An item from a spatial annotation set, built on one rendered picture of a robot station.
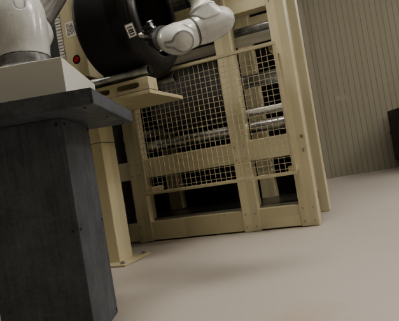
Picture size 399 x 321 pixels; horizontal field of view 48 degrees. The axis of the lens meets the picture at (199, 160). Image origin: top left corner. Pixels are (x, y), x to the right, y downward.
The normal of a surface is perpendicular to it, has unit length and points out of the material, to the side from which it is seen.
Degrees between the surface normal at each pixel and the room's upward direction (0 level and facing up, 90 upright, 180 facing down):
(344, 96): 90
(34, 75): 90
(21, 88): 90
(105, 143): 90
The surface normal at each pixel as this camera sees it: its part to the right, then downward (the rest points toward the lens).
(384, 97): -0.04, 0.00
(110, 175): 0.91, -0.15
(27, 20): 0.58, -0.18
